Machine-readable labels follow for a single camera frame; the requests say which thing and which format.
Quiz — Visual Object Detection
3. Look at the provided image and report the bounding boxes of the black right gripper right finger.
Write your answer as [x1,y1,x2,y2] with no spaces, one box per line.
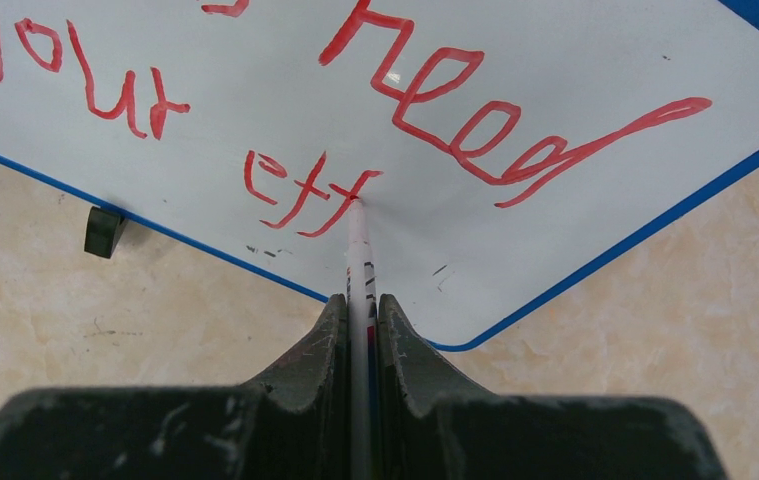
[377,294,727,479]

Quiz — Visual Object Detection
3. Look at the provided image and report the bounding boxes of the blue framed whiteboard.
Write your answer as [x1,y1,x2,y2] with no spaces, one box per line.
[0,1,759,351]

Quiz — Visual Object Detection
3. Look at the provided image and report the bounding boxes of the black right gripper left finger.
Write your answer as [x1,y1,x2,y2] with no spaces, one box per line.
[0,294,350,479]

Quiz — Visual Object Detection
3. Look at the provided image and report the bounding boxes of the white marker pen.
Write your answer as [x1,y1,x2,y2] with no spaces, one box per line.
[347,197,375,479]

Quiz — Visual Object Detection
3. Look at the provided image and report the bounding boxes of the black whiteboard foot clip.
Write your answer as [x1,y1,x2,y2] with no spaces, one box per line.
[83,206,128,259]

